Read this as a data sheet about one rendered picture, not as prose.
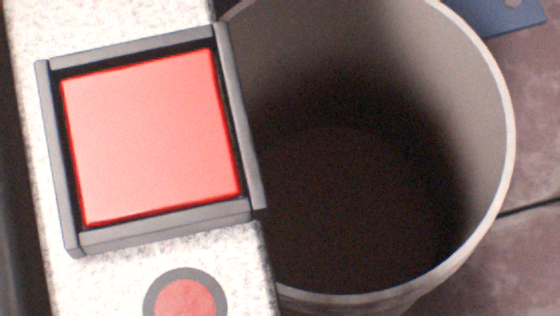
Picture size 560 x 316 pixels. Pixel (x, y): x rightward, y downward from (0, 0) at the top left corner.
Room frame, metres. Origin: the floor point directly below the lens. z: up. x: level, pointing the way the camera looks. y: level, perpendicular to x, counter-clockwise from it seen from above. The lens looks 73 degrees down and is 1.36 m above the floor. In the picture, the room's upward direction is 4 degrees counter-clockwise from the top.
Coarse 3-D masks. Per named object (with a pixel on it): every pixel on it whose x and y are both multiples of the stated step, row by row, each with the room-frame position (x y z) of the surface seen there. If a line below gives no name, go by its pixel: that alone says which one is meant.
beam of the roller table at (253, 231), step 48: (48, 0) 0.21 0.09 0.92; (96, 0) 0.20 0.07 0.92; (144, 0) 0.20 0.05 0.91; (192, 0) 0.20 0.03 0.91; (48, 48) 0.18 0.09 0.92; (48, 192) 0.13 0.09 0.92; (48, 240) 0.11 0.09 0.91; (192, 240) 0.10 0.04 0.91; (240, 240) 0.10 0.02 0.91; (48, 288) 0.09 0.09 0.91; (96, 288) 0.09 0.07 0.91; (144, 288) 0.09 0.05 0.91; (240, 288) 0.08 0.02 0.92
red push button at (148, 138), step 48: (96, 96) 0.16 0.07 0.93; (144, 96) 0.16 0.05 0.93; (192, 96) 0.15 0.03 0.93; (96, 144) 0.14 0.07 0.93; (144, 144) 0.14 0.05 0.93; (192, 144) 0.14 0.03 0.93; (96, 192) 0.12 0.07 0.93; (144, 192) 0.12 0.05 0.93; (192, 192) 0.12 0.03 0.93; (240, 192) 0.12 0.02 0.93
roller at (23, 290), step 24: (0, 96) 0.17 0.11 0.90; (0, 120) 0.16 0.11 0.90; (0, 144) 0.15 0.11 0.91; (0, 168) 0.14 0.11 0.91; (0, 192) 0.13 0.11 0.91; (0, 216) 0.12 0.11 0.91; (0, 240) 0.11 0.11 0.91; (24, 240) 0.11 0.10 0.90; (0, 264) 0.10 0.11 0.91; (24, 264) 0.10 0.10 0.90; (0, 288) 0.09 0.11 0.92; (24, 288) 0.09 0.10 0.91; (0, 312) 0.08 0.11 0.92; (24, 312) 0.08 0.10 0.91
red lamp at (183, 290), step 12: (168, 288) 0.08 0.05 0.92; (180, 288) 0.08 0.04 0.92; (192, 288) 0.08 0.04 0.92; (204, 288) 0.08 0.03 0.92; (156, 300) 0.08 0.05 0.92; (168, 300) 0.08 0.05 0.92; (180, 300) 0.08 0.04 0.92; (192, 300) 0.08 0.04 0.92; (204, 300) 0.08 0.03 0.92; (156, 312) 0.08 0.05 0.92; (168, 312) 0.08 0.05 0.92; (180, 312) 0.08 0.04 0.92; (192, 312) 0.08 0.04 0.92; (204, 312) 0.07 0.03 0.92
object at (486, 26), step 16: (224, 0) 0.61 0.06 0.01; (240, 0) 0.60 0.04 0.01; (448, 0) 0.59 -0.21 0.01; (464, 0) 0.58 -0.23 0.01; (480, 0) 0.58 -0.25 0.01; (496, 0) 0.58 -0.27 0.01; (512, 0) 0.58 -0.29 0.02; (528, 0) 0.58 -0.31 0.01; (464, 16) 0.56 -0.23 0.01; (480, 16) 0.56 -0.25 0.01; (496, 16) 0.56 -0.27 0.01; (512, 16) 0.56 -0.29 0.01; (528, 16) 0.56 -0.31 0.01; (544, 16) 0.56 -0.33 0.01; (480, 32) 0.54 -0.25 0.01; (496, 32) 0.54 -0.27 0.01; (512, 32) 0.54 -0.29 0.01
